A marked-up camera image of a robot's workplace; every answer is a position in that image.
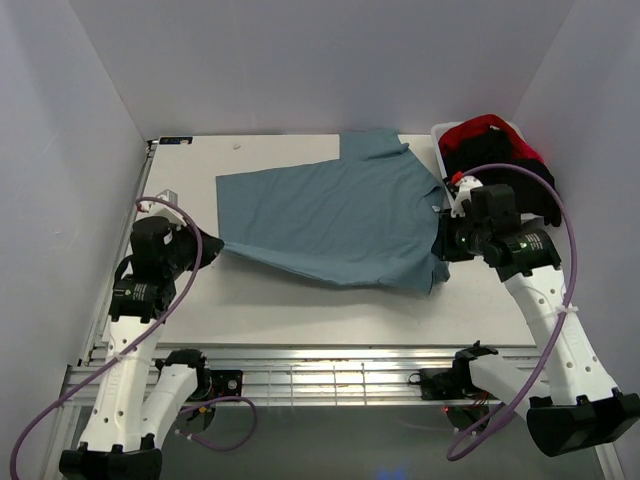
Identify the aluminium frame rail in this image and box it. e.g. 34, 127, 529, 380
39, 344, 626, 480

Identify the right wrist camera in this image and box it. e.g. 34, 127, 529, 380
450, 172, 483, 218

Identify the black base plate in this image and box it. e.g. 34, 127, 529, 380
407, 368, 494, 402
189, 369, 244, 402

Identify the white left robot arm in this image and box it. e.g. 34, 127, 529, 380
59, 210, 224, 479

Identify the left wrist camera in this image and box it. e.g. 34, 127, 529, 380
135, 198, 186, 228

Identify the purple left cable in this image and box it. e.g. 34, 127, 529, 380
9, 196, 259, 480

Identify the white perforated plastic basket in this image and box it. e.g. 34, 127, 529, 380
430, 118, 546, 221

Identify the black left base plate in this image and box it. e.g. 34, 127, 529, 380
189, 369, 244, 402

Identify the red t shirt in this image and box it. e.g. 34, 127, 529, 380
432, 114, 544, 163

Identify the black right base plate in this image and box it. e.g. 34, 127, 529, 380
407, 368, 494, 402

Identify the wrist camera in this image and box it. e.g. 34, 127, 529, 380
450, 172, 483, 218
135, 198, 186, 228

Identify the blue t shirt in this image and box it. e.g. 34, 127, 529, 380
216, 129, 450, 294

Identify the blue label sticker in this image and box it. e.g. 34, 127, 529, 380
158, 136, 193, 145

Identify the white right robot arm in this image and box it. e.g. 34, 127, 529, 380
419, 176, 639, 457

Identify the black t shirt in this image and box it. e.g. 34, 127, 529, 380
443, 127, 564, 229

